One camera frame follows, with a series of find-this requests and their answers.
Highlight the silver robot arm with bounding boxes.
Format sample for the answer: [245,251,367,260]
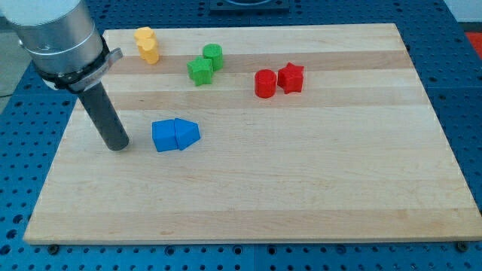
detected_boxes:
[1,0,123,93]

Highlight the red star block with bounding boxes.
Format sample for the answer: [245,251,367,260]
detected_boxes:
[277,62,304,94]

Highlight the green star block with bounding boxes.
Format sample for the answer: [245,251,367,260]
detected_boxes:
[187,56,214,86]

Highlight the blue pentagon block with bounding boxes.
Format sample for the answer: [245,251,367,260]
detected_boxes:
[174,118,201,151]

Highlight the wooden board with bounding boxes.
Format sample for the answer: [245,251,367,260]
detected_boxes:
[24,23,481,245]

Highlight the red cylinder block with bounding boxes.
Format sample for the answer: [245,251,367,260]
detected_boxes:
[255,69,276,99]

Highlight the blue cube block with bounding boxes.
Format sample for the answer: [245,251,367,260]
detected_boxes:
[151,120,178,152]

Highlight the green cylinder block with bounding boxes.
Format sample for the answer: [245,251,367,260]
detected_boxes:
[203,44,224,71]

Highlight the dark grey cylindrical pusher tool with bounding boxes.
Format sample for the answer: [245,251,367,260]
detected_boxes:
[78,83,130,151]

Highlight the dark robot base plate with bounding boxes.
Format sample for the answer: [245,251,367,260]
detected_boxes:
[209,0,290,11]

